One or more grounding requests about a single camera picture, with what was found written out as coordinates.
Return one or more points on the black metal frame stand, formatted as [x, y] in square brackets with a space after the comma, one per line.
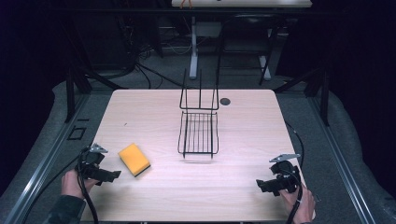
[70, 93]
[325, 96]

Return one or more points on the white desk with white legs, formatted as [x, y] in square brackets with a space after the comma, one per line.
[243, 3]

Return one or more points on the black round table grommet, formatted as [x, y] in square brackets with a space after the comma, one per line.
[225, 101]

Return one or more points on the person's left hand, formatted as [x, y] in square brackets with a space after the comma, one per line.
[71, 185]

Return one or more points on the yellow sponge with black underside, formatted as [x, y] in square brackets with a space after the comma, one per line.
[133, 158]

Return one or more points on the person's right hand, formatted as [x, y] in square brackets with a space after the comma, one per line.
[305, 205]

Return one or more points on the grey metal floor rail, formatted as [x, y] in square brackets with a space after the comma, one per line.
[342, 161]
[46, 168]

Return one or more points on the black chair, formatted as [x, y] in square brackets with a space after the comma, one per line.
[249, 21]

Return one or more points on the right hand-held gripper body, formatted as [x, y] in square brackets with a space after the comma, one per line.
[288, 177]

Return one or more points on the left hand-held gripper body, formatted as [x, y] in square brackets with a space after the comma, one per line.
[91, 160]

